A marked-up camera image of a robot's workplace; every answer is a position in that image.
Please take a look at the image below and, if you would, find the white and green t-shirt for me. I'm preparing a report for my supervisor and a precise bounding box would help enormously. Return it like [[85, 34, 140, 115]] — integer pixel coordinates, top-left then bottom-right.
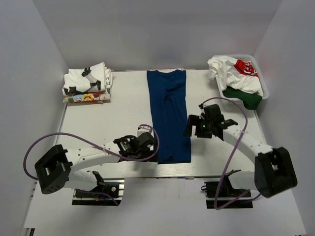
[[207, 56, 263, 110]]

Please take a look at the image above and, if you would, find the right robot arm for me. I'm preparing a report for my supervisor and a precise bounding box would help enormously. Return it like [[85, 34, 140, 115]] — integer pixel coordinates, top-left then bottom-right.
[[184, 104, 298, 198]]

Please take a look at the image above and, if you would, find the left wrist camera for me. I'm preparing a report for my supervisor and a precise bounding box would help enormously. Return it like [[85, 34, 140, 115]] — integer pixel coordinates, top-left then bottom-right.
[[137, 125, 152, 137]]

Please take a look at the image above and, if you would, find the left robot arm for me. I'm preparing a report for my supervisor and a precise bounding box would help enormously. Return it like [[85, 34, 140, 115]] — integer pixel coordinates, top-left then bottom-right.
[[34, 132, 159, 194]]

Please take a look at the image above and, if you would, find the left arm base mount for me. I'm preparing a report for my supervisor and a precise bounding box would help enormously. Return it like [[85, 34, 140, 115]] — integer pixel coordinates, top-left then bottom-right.
[[72, 179, 125, 207]]

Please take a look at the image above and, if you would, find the folded colourful cartoon t-shirt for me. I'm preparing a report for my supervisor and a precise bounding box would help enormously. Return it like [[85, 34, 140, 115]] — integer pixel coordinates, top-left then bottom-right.
[[63, 91, 111, 103]]

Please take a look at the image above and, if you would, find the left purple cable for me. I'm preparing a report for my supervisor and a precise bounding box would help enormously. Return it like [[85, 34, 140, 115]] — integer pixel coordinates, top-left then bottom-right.
[[23, 125, 160, 206]]

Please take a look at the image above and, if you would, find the blue t-shirt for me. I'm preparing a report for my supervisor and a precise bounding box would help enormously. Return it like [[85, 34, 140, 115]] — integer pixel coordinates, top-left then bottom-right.
[[147, 70, 191, 164]]

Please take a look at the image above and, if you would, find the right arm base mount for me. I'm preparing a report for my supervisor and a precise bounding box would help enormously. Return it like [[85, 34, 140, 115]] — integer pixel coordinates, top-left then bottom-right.
[[201, 181, 253, 209]]

